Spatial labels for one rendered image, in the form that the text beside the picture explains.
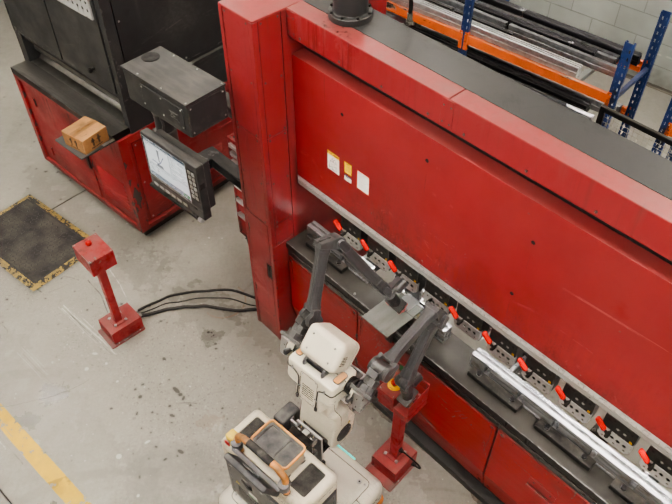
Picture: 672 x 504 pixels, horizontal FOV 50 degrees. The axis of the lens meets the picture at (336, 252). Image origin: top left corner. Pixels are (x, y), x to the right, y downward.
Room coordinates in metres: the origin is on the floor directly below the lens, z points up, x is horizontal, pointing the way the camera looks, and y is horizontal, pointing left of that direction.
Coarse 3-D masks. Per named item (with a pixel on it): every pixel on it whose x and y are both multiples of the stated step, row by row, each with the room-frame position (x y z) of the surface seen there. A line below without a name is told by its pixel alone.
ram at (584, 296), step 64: (320, 64) 2.89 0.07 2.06; (320, 128) 2.84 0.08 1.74; (384, 128) 2.53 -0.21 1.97; (384, 192) 2.51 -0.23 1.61; (448, 192) 2.25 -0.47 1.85; (512, 192) 2.04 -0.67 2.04; (448, 256) 2.21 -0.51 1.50; (512, 256) 1.99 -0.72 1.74; (576, 256) 1.80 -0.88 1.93; (640, 256) 1.68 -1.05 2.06; (512, 320) 1.93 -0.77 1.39; (576, 320) 1.74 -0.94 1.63; (640, 320) 1.58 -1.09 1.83; (640, 384) 1.51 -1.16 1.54
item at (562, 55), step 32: (416, 0) 4.65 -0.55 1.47; (448, 0) 4.66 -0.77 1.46; (480, 0) 4.72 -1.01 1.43; (480, 32) 4.27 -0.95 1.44; (512, 32) 4.26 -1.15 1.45; (544, 32) 4.23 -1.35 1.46; (576, 32) 4.21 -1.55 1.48; (544, 64) 3.95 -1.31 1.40; (576, 64) 3.84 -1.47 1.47; (608, 64) 3.84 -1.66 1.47
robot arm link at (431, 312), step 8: (424, 304) 2.05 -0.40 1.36; (432, 304) 2.04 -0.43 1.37; (424, 312) 2.01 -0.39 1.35; (432, 312) 2.00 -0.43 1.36; (440, 312) 2.01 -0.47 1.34; (416, 320) 1.97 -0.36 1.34; (424, 320) 1.97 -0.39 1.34; (432, 320) 1.99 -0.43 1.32; (440, 320) 2.01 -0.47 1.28; (408, 328) 1.94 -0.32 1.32; (416, 328) 1.93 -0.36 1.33; (424, 328) 1.95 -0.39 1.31; (408, 336) 1.90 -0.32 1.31; (416, 336) 1.91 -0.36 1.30; (400, 344) 1.87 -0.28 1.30; (408, 344) 1.87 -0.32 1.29; (392, 352) 1.84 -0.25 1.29; (400, 352) 1.84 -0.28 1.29; (392, 360) 1.80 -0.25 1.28; (368, 368) 1.78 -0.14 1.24; (384, 368) 1.76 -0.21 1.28; (392, 368) 1.76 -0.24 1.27; (384, 376) 1.73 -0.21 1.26; (392, 376) 1.76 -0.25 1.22
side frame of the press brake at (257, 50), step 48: (240, 0) 3.04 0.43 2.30; (288, 0) 3.04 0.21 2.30; (384, 0) 3.41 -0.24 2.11; (240, 48) 2.92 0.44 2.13; (288, 48) 2.97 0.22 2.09; (240, 96) 2.95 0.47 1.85; (288, 96) 2.96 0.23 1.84; (240, 144) 2.99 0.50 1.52; (288, 144) 2.95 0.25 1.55; (288, 192) 2.94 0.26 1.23; (288, 240) 2.92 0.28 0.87; (288, 288) 2.90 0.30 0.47
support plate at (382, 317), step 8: (400, 296) 2.39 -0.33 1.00; (384, 304) 2.34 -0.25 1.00; (368, 312) 2.29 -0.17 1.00; (376, 312) 2.29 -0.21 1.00; (384, 312) 2.29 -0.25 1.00; (392, 312) 2.29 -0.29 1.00; (408, 312) 2.29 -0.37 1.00; (416, 312) 2.29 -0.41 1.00; (368, 320) 2.24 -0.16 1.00; (376, 320) 2.24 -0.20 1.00; (384, 320) 2.24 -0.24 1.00; (392, 320) 2.24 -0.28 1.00; (400, 320) 2.24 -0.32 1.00; (408, 320) 2.24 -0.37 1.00; (376, 328) 2.19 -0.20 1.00; (384, 328) 2.19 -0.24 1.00; (392, 328) 2.19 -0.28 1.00
